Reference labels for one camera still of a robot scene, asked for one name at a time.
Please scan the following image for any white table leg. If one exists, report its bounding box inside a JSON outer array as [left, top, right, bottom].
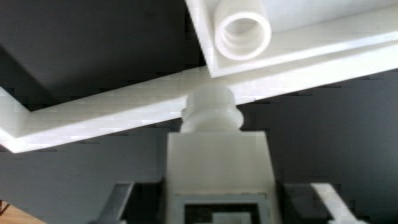
[[165, 85, 282, 224]]

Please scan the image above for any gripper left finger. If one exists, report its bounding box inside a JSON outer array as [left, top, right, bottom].
[[85, 181, 165, 224]]

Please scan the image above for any white U-shaped fence wall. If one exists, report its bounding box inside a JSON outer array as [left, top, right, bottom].
[[0, 40, 398, 153]]

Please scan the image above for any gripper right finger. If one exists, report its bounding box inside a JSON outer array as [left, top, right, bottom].
[[279, 183, 367, 224]]

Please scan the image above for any white square table top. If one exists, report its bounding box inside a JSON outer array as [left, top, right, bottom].
[[184, 0, 398, 77]]

